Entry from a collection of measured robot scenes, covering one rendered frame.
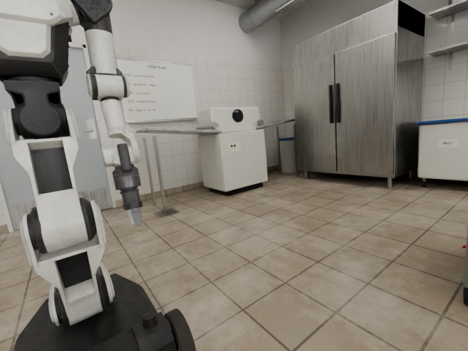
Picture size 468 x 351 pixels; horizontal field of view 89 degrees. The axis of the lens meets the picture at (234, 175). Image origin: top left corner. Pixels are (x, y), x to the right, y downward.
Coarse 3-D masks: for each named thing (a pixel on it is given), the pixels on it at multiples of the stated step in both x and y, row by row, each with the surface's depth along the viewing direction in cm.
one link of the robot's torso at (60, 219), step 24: (72, 120) 79; (24, 144) 68; (48, 144) 72; (72, 144) 74; (24, 168) 67; (48, 168) 73; (48, 192) 73; (72, 192) 72; (48, 216) 67; (72, 216) 70; (48, 240) 67; (72, 240) 71
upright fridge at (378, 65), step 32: (352, 32) 287; (384, 32) 261; (416, 32) 282; (320, 64) 323; (352, 64) 290; (384, 64) 263; (416, 64) 290; (320, 96) 332; (352, 96) 297; (384, 96) 268; (416, 96) 298; (320, 128) 341; (352, 128) 304; (384, 128) 274; (416, 128) 307; (320, 160) 350; (352, 160) 311; (384, 160) 280; (416, 160) 317
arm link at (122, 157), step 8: (120, 144) 82; (104, 152) 83; (112, 152) 84; (120, 152) 82; (128, 152) 84; (104, 160) 83; (112, 160) 84; (120, 160) 82; (128, 160) 83; (120, 168) 84; (128, 168) 82; (136, 168) 88; (120, 176) 84
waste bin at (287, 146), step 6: (282, 138) 469; (288, 138) 439; (282, 144) 450; (288, 144) 442; (294, 144) 440; (282, 150) 454; (288, 150) 445; (294, 150) 442; (282, 156) 458; (288, 156) 448; (294, 156) 445; (282, 162) 462; (288, 162) 451; (294, 162) 448; (282, 168) 467; (288, 168) 454; (294, 168) 450
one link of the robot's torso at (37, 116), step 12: (12, 84) 68; (24, 84) 70; (36, 84) 71; (48, 84) 73; (12, 96) 74; (24, 96) 70; (36, 96) 72; (48, 96) 87; (60, 96) 81; (24, 108) 70; (36, 108) 72; (48, 108) 73; (24, 120) 70; (36, 120) 72; (48, 120) 74; (60, 120) 76; (36, 132) 72; (48, 132) 74
